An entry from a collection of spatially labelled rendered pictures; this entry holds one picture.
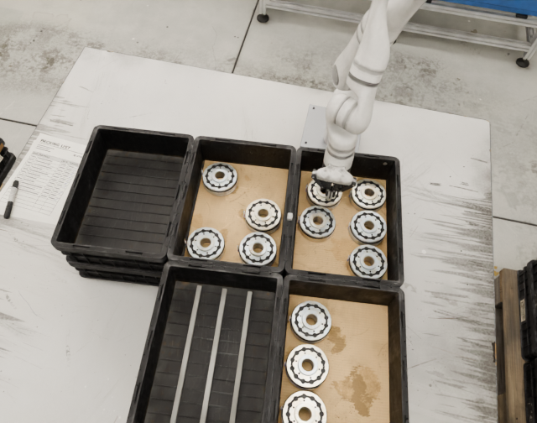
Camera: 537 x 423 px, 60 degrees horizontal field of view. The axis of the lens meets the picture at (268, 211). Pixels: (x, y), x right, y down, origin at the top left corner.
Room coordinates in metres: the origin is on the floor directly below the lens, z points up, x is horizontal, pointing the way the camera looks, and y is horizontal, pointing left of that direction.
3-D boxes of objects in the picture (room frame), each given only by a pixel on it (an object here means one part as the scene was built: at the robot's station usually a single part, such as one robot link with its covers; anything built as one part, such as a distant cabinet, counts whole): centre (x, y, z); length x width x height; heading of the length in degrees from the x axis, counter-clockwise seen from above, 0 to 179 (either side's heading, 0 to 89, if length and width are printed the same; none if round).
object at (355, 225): (0.62, -0.28, 0.86); 0.10 x 0.10 x 0.01
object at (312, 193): (0.72, -0.16, 0.86); 0.10 x 0.10 x 0.01
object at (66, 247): (0.66, 0.39, 0.92); 0.40 x 0.30 x 0.02; 177
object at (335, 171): (0.70, -0.17, 1.06); 0.11 x 0.09 x 0.06; 169
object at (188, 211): (0.64, 0.09, 0.87); 0.40 x 0.30 x 0.11; 177
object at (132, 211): (0.66, 0.39, 0.87); 0.40 x 0.30 x 0.11; 177
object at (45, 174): (0.81, 0.75, 0.70); 0.33 x 0.23 x 0.01; 171
